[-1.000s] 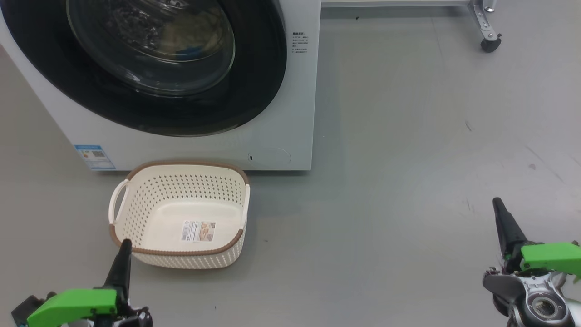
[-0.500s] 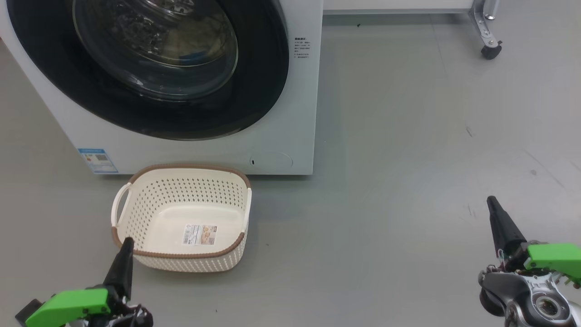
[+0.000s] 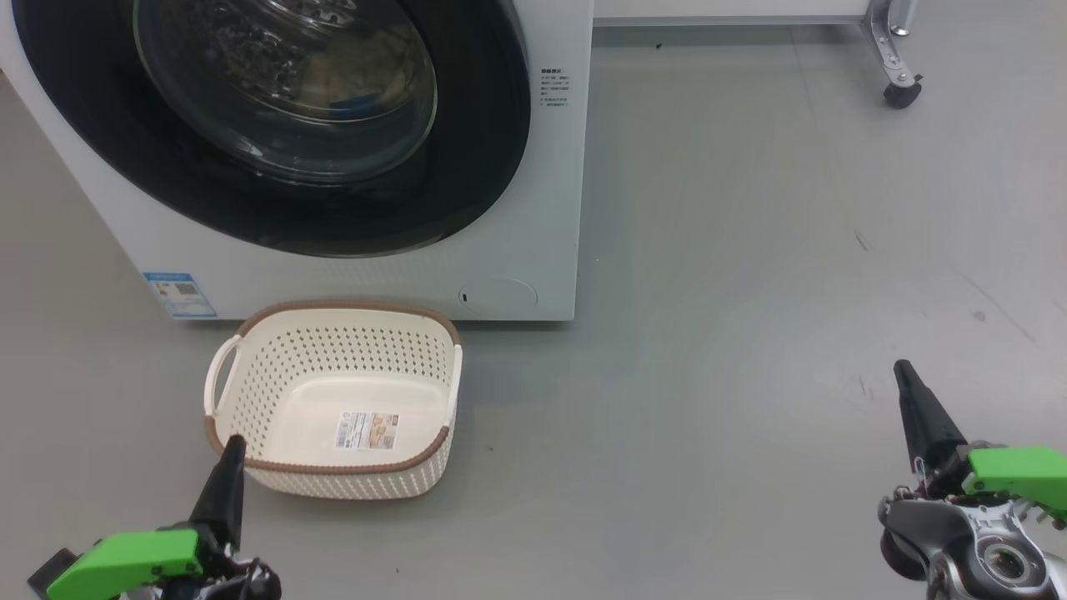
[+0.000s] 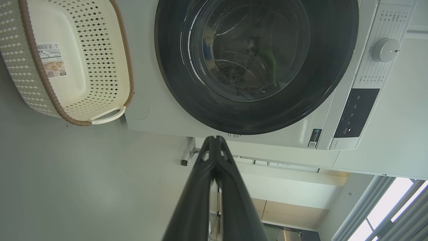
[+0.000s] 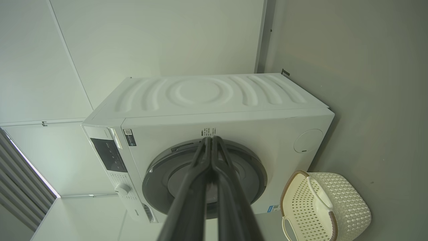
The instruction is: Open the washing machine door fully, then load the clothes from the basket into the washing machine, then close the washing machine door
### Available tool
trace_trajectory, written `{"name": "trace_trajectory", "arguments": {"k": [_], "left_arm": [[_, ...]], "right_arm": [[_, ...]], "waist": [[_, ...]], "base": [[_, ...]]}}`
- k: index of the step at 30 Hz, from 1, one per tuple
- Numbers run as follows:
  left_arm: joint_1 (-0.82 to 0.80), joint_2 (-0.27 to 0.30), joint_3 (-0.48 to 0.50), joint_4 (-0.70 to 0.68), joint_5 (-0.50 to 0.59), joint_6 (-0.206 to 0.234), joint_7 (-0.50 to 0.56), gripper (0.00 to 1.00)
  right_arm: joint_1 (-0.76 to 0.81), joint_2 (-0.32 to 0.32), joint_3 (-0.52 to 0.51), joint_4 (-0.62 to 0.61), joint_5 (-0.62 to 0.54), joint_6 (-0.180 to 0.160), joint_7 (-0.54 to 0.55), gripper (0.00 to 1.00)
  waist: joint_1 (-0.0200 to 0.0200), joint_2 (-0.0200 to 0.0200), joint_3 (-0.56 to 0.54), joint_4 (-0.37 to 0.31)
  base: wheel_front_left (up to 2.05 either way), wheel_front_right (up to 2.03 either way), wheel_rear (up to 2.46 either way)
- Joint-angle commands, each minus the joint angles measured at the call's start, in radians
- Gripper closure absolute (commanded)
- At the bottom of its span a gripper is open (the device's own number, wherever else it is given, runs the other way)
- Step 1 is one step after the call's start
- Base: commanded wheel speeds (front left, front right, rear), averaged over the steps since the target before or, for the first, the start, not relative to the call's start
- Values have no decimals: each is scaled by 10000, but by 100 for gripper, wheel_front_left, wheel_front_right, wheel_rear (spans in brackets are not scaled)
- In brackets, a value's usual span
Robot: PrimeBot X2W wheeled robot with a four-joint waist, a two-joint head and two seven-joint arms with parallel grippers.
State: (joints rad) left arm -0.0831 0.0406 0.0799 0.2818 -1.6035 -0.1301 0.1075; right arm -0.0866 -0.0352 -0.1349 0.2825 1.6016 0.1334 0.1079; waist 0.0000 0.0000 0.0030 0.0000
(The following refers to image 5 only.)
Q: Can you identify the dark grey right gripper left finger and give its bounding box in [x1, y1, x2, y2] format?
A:
[157, 137, 213, 241]

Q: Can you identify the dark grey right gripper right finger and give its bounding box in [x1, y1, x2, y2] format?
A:
[211, 136, 264, 241]

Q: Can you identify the washing machine glass door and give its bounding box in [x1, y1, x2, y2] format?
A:
[142, 139, 268, 220]

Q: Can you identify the white front-load washing machine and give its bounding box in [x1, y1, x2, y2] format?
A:
[81, 73, 335, 224]

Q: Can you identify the black QR code sticker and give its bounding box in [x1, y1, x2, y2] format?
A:
[123, 129, 137, 147]

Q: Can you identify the cream perforated laundry basket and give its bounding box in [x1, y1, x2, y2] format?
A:
[280, 171, 371, 241]

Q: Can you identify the white partition panel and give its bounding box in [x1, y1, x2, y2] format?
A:
[49, 0, 268, 111]

